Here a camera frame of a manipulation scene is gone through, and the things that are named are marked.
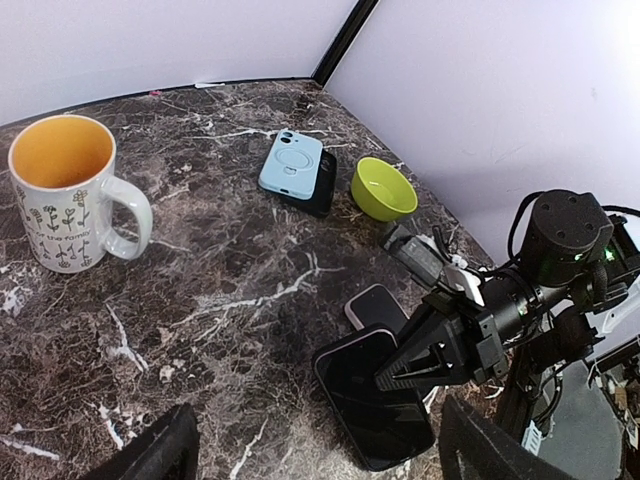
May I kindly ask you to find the black right corner post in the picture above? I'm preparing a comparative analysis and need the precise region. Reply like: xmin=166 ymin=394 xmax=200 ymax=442
xmin=311 ymin=0 xmax=379 ymax=87

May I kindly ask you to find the black phone case under stack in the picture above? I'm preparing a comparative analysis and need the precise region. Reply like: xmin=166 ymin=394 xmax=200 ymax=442
xmin=284 ymin=150 xmax=338 ymax=219

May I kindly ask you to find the white floral mug yellow inside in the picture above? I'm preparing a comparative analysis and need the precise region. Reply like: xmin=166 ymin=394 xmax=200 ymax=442
xmin=8 ymin=114 xmax=153 ymax=274

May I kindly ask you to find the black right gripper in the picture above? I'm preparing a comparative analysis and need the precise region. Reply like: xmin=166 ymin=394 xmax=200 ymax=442
xmin=374 ymin=292 xmax=508 ymax=391

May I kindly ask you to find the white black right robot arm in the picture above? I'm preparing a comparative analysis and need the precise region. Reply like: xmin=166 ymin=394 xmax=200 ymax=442
xmin=374 ymin=189 xmax=639 ymax=441

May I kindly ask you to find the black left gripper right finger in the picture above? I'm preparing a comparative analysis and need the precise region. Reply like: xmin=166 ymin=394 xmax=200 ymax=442
xmin=438 ymin=396 xmax=572 ymax=480

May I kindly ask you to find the pink phone case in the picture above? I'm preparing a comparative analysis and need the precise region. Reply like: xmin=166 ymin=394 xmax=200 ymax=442
xmin=343 ymin=283 xmax=411 ymax=331

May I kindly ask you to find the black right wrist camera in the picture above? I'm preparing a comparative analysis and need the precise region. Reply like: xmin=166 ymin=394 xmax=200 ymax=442
xmin=378 ymin=223 xmax=484 ymax=306

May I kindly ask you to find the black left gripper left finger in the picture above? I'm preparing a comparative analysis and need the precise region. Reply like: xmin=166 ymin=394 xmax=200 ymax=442
xmin=84 ymin=403 xmax=200 ymax=479

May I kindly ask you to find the light blue phone case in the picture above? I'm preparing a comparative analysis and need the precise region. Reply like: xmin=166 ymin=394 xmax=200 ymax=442
xmin=258 ymin=129 xmax=323 ymax=200

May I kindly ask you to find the lime green bowl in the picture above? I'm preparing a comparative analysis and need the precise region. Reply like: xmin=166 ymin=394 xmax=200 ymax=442
xmin=351 ymin=157 xmax=418 ymax=223

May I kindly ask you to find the purple-edged black smartphone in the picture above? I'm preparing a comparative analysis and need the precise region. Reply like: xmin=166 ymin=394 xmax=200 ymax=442
xmin=311 ymin=324 xmax=436 ymax=472

